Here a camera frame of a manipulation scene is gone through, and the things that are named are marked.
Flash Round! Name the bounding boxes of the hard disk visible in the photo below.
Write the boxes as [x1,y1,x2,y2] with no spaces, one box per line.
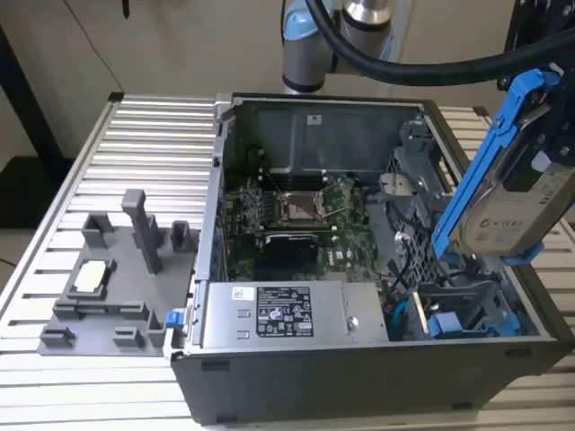
[429,68,575,271]

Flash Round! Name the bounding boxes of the gray metal disk bay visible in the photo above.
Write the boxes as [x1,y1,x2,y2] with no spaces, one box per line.
[366,111,540,342]

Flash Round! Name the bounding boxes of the empty blue disk carrier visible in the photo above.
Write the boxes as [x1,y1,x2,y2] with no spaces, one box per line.
[426,312,520,339]

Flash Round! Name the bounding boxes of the green motherboard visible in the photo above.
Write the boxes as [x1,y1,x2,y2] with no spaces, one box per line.
[222,172,396,284]

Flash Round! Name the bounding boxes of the CPU socket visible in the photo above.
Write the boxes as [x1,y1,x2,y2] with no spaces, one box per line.
[277,187,336,224]

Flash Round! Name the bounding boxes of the black RAM sticks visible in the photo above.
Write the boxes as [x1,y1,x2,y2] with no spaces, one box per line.
[267,168,327,192]

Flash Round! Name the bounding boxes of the black graphics card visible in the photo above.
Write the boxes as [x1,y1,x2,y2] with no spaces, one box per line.
[255,229,336,282]

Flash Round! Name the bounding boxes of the silver power supply unit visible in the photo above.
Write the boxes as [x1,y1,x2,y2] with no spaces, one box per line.
[199,281,390,349]

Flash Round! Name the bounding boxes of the black open PC case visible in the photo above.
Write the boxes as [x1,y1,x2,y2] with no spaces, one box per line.
[169,92,575,427]

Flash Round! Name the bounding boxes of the blue case latch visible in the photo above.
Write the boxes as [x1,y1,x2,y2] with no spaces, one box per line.
[164,309,186,332]

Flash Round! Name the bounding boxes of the gray parts rack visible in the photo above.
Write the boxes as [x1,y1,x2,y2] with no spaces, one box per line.
[39,188,202,357]

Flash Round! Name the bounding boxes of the pale CPU chip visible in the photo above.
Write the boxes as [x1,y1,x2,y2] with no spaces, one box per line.
[74,259,109,292]

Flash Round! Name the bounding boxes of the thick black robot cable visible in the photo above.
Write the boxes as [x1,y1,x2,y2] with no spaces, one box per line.
[308,0,575,87]

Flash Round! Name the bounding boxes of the silver metal bracket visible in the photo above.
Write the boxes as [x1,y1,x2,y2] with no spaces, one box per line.
[378,172,429,198]

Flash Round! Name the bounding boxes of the black wire bundle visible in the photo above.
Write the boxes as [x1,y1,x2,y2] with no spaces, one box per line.
[385,231,417,295]

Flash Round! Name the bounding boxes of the blue wire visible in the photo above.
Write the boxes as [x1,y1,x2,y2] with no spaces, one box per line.
[388,299,411,340]

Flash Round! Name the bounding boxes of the thin black wall wire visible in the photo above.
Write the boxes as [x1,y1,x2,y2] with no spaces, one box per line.
[62,0,123,94]

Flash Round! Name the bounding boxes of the black stand frame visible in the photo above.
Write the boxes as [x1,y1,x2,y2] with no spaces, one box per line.
[0,20,75,230]

